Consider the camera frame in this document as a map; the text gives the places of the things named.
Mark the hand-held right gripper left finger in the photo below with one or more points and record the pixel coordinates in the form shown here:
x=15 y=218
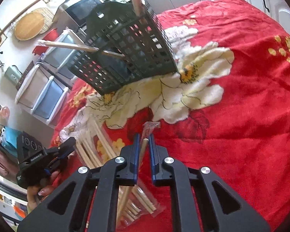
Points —
x=135 y=157

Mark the red floral blanket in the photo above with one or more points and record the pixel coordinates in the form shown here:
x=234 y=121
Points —
x=232 y=101

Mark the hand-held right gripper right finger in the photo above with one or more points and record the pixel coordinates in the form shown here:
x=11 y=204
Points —
x=152 y=157

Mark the person's left hand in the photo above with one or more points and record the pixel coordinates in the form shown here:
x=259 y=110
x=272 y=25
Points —
x=40 y=194

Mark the wicker tray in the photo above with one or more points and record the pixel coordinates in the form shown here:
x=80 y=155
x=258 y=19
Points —
x=25 y=75

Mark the blue plastic bag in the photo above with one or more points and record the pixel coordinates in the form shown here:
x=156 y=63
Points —
x=9 y=137

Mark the black microwave oven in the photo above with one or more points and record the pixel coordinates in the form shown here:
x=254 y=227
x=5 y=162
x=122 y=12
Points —
x=83 y=8

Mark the pink round hanging item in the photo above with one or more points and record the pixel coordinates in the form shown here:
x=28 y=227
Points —
x=4 y=112

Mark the bunch of chopsticks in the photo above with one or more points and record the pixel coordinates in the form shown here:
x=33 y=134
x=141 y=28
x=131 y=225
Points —
x=89 y=147

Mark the green mesh utensil basket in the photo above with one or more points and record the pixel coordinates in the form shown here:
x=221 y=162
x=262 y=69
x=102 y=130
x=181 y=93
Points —
x=125 y=50

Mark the long wooden pole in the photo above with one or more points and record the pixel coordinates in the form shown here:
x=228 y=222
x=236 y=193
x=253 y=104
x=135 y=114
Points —
x=21 y=13

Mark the red plastic basin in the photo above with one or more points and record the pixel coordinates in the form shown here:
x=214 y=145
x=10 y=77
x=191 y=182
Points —
x=44 y=41

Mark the woven straw mat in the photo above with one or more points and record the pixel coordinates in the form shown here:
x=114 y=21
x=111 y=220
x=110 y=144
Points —
x=48 y=15

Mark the pastel plastic drawer tower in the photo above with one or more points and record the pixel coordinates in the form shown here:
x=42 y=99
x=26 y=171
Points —
x=60 y=58
x=41 y=96

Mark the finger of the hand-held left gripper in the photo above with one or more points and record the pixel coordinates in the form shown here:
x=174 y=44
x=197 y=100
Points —
x=69 y=145
x=59 y=163

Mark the round bamboo board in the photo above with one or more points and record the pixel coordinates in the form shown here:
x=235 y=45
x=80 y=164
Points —
x=30 y=26

